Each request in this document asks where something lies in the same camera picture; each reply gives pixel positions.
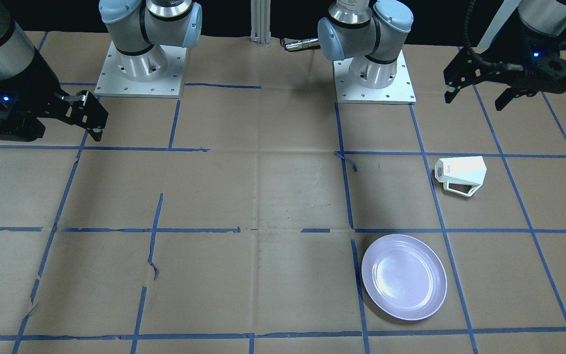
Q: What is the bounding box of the white faceted cup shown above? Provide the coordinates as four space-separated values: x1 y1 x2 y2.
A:
433 155 487 198

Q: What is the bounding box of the lilac round plate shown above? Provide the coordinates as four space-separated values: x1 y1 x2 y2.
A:
360 235 449 321

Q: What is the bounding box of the aluminium frame post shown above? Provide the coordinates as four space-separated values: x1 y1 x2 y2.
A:
250 0 271 46

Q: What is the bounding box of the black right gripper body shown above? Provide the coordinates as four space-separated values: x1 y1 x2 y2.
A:
0 50 75 143

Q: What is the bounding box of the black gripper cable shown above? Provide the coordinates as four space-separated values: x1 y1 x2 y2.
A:
464 0 524 74

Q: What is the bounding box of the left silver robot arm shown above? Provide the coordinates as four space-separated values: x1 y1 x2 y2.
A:
317 0 566 111

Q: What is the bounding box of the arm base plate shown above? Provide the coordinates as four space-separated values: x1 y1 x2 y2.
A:
333 50 417 105
94 43 189 99

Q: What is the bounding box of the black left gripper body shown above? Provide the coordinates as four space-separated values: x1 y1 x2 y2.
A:
481 25 566 94

